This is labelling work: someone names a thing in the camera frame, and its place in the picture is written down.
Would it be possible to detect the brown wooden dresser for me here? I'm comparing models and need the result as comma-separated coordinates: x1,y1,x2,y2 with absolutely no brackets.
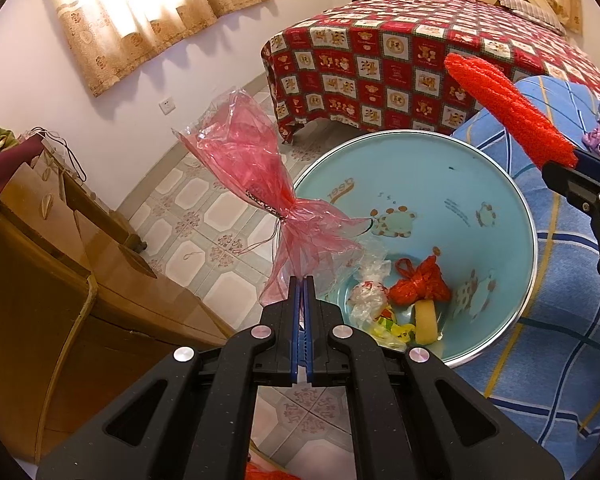
0,145,241,466

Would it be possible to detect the yellow plastic bag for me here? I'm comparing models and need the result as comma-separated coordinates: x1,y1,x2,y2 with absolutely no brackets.
367,307,416,351

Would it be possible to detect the maroon cloth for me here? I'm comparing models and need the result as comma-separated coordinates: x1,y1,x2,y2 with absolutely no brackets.
0,137,43,206

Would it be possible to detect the white plastic bag red print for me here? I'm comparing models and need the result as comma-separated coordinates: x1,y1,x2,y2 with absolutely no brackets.
349,250,396,333

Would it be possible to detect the thin dark cable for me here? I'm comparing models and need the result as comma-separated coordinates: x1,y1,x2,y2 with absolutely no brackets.
30,127,88,181

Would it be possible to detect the pink cellophane wrap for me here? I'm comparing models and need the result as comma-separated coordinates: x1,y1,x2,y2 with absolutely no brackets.
172,89,376,306

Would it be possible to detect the light blue plastic bin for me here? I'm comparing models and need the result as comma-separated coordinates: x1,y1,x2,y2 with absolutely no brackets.
292,130,537,367

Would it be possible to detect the striped pillow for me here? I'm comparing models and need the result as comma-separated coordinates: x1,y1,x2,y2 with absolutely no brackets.
497,0,567,36

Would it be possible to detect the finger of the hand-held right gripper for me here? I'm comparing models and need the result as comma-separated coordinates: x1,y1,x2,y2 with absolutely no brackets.
541,147,600,306

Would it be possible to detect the red checked bedspread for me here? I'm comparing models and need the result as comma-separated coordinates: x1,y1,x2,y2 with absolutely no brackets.
261,0,600,143

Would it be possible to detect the yellow sponge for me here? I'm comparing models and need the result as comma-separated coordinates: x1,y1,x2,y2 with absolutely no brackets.
414,300,438,346

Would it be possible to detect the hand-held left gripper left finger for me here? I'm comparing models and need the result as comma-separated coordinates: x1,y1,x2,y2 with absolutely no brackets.
37,275,303,480

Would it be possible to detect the red foam net sleeve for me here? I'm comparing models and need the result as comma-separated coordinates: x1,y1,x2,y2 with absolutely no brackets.
444,52,579,171

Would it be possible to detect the blue plaid tablecloth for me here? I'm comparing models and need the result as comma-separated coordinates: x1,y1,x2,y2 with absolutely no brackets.
450,75,600,466

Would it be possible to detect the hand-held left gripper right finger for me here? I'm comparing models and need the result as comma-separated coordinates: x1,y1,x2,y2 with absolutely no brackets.
305,275,566,480

